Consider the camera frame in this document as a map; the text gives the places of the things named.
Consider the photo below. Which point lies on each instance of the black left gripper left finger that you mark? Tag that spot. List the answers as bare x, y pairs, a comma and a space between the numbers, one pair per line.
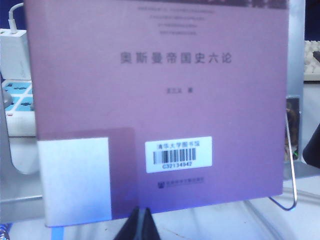
137, 227

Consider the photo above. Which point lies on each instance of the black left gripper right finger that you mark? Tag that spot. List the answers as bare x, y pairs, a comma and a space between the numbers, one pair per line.
153, 227

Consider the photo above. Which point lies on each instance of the white and grey keyboard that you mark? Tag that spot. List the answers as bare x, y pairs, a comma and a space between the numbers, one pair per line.
311, 67

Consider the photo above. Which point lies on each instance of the white usb charger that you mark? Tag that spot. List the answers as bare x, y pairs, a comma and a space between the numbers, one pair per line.
13, 55

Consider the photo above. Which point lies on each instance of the black angular object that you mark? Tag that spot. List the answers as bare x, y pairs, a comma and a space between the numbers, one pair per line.
313, 150

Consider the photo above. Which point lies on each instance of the blue bookmark ribbon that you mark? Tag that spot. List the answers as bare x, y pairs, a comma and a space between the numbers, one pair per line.
57, 232

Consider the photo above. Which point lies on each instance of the white power strip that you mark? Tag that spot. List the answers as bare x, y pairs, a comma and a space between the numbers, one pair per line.
20, 107

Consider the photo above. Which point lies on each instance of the pink cover book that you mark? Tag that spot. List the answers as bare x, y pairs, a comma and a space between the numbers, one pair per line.
175, 100

